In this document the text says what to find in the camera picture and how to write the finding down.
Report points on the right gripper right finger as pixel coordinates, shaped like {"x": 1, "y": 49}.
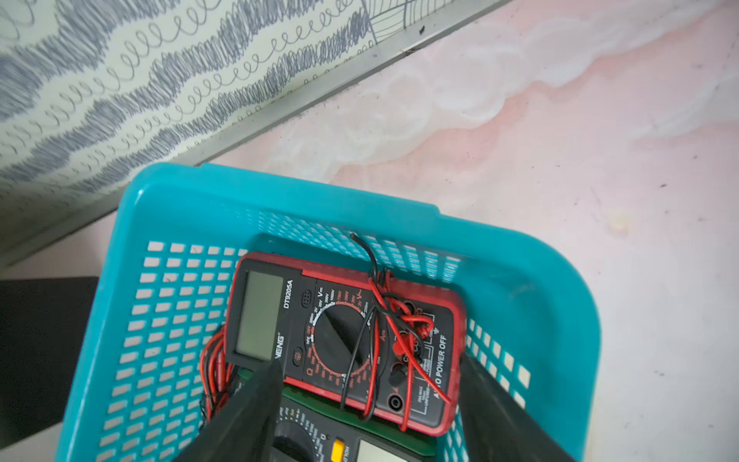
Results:
{"x": 495, "y": 426}

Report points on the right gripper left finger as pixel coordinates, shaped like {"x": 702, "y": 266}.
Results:
{"x": 243, "y": 430}

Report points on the dark green multimeter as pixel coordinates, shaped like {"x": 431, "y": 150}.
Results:
{"x": 311, "y": 428}

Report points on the red black multimeter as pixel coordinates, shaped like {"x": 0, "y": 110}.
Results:
{"x": 386, "y": 347}

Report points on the teal plastic basket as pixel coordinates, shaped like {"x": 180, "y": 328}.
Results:
{"x": 164, "y": 288}

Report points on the yellow black toolbox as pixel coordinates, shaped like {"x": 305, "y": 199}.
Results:
{"x": 43, "y": 324}

